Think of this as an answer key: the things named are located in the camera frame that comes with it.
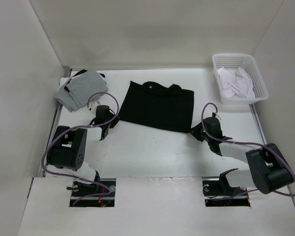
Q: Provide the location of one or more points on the right aluminium rail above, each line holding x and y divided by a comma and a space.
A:
258, 124

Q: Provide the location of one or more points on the aluminium rail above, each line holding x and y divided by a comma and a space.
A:
258, 124
67, 73

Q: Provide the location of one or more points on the folded grey tank top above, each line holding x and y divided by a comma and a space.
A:
71, 101

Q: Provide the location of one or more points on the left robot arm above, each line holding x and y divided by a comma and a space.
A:
67, 156

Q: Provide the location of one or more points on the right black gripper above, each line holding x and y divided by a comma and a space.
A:
194, 132

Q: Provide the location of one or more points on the left aluminium rail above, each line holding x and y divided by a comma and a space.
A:
67, 73

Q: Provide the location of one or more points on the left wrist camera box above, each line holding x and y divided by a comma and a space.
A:
93, 106

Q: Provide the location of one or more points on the white tank top in basket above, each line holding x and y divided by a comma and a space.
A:
237, 84

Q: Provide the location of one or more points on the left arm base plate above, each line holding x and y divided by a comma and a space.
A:
92, 195

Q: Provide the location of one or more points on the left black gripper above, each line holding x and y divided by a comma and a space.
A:
114, 122

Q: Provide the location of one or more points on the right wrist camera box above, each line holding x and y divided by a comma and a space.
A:
216, 116

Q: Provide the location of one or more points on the white plastic basket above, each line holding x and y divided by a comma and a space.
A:
232, 62

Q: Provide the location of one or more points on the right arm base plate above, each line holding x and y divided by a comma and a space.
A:
218, 193

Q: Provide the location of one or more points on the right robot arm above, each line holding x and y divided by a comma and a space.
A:
268, 168

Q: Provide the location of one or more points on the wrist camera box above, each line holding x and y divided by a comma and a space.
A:
93, 106
216, 116

